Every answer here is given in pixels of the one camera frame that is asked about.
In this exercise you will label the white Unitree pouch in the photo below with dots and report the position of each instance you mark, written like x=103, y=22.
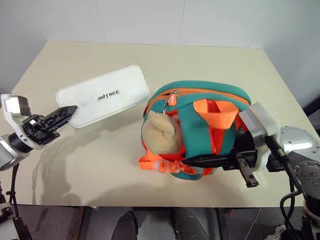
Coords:
x=105, y=96

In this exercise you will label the dark rounded shape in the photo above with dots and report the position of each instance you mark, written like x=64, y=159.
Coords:
x=127, y=226
x=191, y=225

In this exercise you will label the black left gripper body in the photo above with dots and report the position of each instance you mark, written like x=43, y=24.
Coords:
x=40, y=133

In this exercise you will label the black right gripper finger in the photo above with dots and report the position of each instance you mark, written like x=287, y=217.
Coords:
x=210, y=160

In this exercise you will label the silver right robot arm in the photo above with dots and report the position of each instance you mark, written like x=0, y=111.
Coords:
x=303, y=155

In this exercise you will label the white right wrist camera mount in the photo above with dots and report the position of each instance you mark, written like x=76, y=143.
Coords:
x=260, y=125

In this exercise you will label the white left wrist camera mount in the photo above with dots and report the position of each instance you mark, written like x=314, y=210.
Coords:
x=11, y=117

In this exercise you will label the dark metal table leg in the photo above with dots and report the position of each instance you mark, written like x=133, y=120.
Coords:
x=222, y=223
x=79, y=223

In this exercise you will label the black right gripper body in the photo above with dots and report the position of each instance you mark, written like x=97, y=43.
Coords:
x=246, y=155

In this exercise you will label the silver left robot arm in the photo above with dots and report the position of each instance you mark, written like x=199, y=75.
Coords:
x=6, y=152

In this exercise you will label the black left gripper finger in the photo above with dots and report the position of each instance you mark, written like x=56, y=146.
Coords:
x=61, y=111
x=61, y=120

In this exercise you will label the orange and teal backpack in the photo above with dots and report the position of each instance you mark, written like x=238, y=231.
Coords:
x=200, y=125

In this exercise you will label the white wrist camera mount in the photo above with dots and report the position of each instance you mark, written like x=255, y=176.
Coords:
x=11, y=117
x=260, y=125

